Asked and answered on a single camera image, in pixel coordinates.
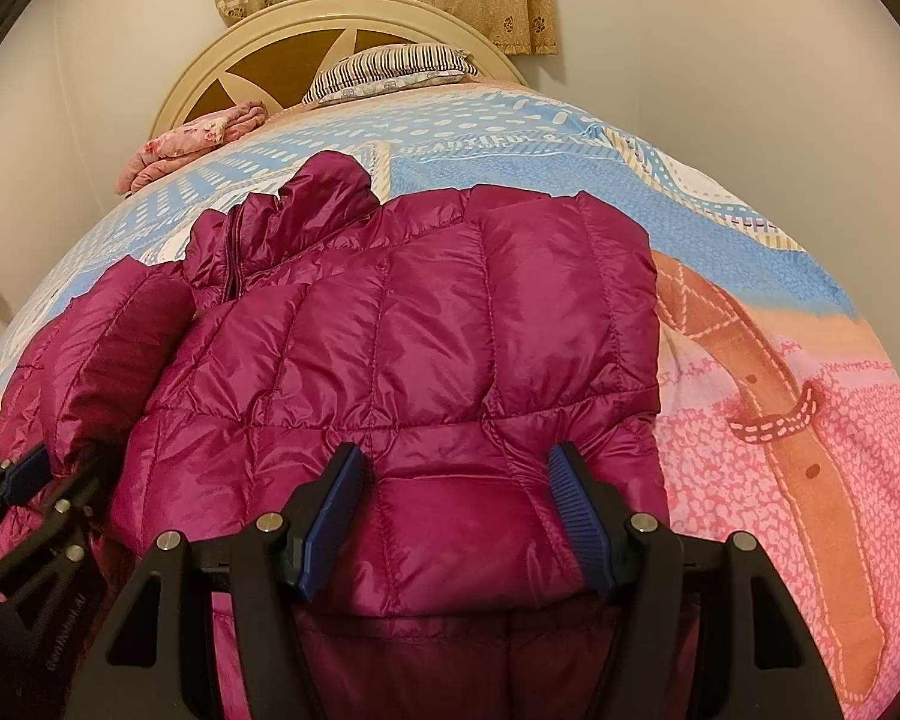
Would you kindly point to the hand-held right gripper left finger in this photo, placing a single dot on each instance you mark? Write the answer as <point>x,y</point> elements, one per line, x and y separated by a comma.
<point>330,510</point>

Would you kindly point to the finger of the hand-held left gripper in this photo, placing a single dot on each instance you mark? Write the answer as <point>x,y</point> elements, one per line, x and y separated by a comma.
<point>24,474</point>
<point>67,532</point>

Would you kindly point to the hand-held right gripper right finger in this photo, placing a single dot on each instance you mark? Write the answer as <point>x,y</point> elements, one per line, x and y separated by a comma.
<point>577,517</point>

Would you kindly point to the magenta puffer jacket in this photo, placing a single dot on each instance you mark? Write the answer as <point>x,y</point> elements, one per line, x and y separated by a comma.
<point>420,330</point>

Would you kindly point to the pink patterned pillow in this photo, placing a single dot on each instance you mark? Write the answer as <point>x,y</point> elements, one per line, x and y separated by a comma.
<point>187,139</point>

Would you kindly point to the striped pillow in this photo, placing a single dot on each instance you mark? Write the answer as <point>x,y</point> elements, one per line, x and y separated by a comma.
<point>390,64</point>

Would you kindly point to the cream wooden headboard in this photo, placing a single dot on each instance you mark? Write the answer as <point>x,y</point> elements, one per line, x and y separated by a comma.
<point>270,22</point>

